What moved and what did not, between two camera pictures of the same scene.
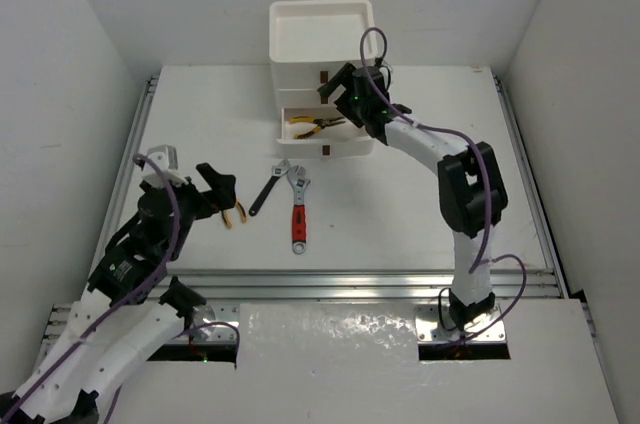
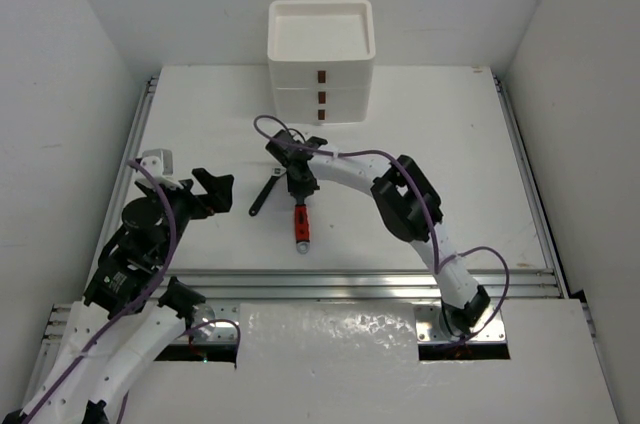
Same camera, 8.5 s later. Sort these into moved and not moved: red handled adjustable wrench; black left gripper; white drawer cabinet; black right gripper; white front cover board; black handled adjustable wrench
Moved: black right gripper; white drawer cabinet
Not moved: black handled adjustable wrench; red handled adjustable wrench; white front cover board; black left gripper
